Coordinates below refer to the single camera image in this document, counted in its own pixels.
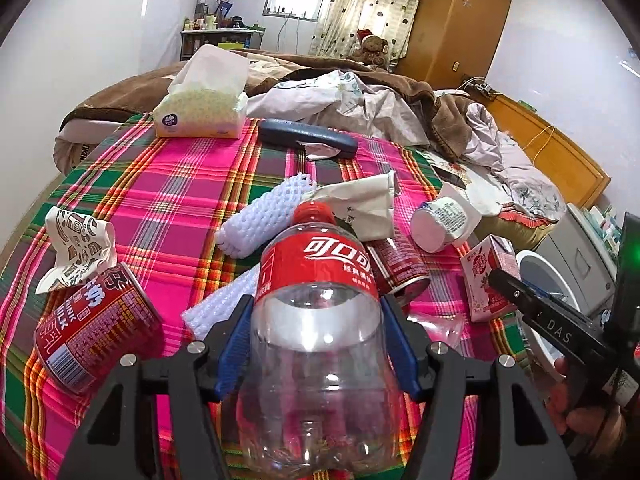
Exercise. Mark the wooden headboard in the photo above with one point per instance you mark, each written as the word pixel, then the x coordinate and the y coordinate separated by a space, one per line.
pixel 579 178

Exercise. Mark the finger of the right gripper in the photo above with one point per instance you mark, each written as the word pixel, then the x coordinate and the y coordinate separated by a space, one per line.
pixel 561 325

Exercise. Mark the tissue pack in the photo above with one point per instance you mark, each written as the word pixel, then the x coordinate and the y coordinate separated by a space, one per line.
pixel 206 99

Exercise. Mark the wooden wardrobe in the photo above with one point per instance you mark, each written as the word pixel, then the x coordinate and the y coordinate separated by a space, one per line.
pixel 453 40

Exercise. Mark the patterned curtain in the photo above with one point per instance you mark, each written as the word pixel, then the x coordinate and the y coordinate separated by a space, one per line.
pixel 336 33

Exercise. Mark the grey drawer cabinet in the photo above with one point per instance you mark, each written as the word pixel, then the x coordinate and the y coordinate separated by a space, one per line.
pixel 578 254

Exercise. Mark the dark blue glasses case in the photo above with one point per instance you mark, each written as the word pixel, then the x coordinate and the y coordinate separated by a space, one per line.
pixel 317 142

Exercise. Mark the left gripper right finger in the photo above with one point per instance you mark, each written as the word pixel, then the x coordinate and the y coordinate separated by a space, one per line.
pixel 403 358

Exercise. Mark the person's right hand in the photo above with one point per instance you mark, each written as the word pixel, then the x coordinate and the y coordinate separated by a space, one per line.
pixel 605 433

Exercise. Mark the colourful plaid bed cloth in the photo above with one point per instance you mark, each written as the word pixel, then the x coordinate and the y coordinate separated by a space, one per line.
pixel 166 199

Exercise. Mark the red strawberry milk carton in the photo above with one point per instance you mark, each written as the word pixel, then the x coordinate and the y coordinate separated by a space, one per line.
pixel 494 252

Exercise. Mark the red drink can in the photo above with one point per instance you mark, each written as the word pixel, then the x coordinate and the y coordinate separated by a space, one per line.
pixel 82 339

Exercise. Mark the crumpled cream paper bag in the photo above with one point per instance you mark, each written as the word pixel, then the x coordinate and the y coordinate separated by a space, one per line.
pixel 365 204

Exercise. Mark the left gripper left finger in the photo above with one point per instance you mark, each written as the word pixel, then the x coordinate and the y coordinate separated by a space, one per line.
pixel 234 346

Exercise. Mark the brown blanket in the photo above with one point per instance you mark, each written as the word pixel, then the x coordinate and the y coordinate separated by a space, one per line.
pixel 96 118

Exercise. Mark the light floral duvet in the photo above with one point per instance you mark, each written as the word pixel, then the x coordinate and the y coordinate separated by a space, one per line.
pixel 496 173

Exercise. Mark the cluttered shelf desk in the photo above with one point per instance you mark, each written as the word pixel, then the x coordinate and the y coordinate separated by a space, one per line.
pixel 220 31

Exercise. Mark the clear cola bottle red label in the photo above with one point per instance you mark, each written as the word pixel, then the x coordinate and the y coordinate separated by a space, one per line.
pixel 319 392

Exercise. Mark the white yogurt cup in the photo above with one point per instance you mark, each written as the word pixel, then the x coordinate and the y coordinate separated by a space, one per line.
pixel 449 219

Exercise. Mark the crumpled printed paper wrapper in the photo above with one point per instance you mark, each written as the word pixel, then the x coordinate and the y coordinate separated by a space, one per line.
pixel 84 247

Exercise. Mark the white foam fruit net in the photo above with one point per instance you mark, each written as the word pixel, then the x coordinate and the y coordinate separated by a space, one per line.
pixel 264 218

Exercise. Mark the teddy bear with santa hat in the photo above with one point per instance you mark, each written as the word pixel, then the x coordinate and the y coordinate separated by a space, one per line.
pixel 370 50

